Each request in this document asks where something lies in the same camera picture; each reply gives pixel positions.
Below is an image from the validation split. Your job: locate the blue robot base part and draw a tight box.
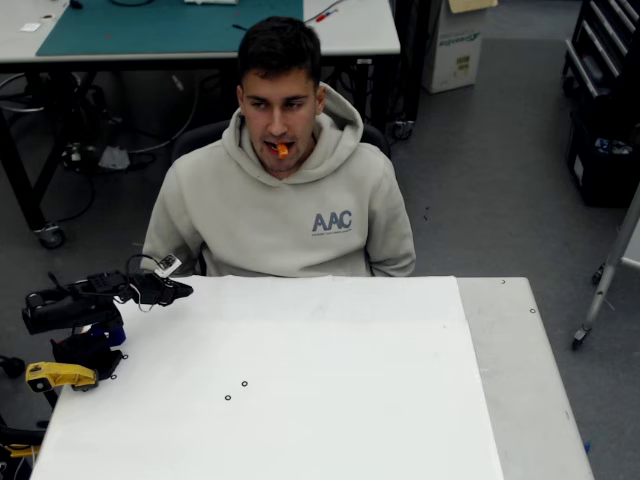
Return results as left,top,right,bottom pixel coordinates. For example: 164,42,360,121
87,324,126,347

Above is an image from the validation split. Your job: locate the man in beige hoodie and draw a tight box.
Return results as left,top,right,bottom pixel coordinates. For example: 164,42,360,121
141,15,417,279

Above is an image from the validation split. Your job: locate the white crumpled bag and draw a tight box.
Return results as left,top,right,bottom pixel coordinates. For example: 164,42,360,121
98,145,132,170

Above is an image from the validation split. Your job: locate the black power adapter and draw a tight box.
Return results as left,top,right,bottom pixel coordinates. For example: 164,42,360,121
60,142,99,174

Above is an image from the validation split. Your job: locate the large white paper sheet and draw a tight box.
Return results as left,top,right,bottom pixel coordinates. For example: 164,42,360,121
29,319,505,480

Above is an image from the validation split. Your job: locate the black and yellow clamp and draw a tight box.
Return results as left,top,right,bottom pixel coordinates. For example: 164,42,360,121
0,414,47,460

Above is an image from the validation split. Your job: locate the green cutting mat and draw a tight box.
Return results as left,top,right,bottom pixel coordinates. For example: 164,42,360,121
35,0,305,57

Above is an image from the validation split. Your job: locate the grey workbench with black legs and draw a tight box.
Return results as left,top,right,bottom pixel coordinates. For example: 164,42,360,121
0,0,416,250

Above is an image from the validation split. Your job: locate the white cardboard box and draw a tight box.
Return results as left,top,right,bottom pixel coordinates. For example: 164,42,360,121
422,0,486,95

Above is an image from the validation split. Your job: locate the beige cardboard flap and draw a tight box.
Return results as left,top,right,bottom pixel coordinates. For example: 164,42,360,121
447,0,500,14

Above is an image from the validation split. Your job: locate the grey metal stand leg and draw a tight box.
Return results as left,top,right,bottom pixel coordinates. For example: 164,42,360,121
572,179,640,351

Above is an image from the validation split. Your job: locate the black bin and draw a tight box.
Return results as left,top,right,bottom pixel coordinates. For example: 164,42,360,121
566,107,640,209

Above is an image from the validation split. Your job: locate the black drawer rack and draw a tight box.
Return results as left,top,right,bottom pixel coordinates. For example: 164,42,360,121
562,0,640,101

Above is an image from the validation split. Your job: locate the white camera board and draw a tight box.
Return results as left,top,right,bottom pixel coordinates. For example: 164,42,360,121
153,253,182,277

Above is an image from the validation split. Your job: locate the black camera cable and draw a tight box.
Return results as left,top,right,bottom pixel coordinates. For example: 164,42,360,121
124,253,162,281

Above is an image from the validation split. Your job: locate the red handled tool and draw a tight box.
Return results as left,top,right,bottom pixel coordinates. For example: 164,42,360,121
305,7,341,25

